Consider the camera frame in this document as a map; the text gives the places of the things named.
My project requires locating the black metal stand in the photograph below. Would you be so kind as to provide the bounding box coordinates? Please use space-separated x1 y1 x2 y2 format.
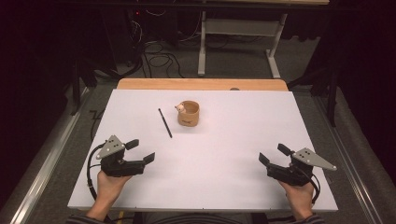
326 66 341 128
70 58 83 117

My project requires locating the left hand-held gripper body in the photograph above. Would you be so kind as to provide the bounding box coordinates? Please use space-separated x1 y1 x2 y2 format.
95 134 148 178

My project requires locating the white board sheet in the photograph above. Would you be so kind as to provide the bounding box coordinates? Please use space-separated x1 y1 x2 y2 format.
67 89 339 213

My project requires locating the person's right hand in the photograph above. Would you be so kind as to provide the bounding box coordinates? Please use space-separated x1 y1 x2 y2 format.
278 180 316 217

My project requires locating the person's left hand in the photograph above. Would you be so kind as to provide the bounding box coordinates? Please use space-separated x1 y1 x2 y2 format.
96 170 134 208

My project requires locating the aluminium floor rail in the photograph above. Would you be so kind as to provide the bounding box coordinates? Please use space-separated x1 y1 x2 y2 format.
8 87 92 224
312 95 385 224

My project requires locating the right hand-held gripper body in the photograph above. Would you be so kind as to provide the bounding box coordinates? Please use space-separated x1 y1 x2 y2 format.
266 147 338 187

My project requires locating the right hand-held gripper black cable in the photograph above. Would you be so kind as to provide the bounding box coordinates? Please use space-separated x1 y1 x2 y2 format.
295 166 321 204

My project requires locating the thin black floor cable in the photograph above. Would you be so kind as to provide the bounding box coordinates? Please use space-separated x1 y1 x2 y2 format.
89 107 106 143

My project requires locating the wooden cup with small figure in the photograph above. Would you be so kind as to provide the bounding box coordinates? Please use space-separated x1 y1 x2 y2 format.
174 100 201 128

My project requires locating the white metal desk frame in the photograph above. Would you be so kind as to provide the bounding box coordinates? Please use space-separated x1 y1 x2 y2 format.
197 9 290 79

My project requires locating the tangle of black floor cables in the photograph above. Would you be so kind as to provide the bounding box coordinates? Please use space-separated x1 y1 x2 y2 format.
129 18 186 79

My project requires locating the black pen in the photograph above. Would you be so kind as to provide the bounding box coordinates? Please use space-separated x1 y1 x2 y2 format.
157 107 174 139

